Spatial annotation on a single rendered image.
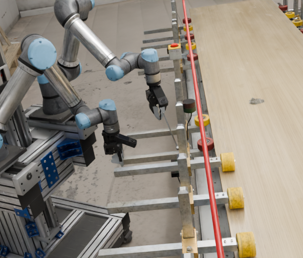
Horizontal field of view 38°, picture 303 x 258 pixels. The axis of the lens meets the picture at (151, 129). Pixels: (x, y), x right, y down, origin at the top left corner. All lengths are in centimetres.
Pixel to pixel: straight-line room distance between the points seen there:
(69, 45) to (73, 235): 118
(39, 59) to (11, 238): 128
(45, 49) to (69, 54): 55
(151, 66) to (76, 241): 124
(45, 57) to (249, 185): 97
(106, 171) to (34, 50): 208
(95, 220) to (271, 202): 144
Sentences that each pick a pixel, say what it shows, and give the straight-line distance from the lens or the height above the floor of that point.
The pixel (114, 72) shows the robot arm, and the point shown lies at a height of 131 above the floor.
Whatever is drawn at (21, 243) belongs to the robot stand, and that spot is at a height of 33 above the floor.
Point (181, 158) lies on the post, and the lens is 164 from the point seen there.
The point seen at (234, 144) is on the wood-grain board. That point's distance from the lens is 213.
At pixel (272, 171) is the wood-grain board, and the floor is 90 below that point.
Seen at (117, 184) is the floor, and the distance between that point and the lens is 357.
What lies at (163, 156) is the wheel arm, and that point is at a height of 86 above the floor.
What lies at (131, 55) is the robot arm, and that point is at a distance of 214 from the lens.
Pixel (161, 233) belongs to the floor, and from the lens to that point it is 304.
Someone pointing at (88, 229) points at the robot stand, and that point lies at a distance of 287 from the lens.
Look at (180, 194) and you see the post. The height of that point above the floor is 115.
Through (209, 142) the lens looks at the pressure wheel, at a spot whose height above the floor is 90.
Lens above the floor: 201
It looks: 28 degrees down
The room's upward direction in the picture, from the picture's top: 9 degrees counter-clockwise
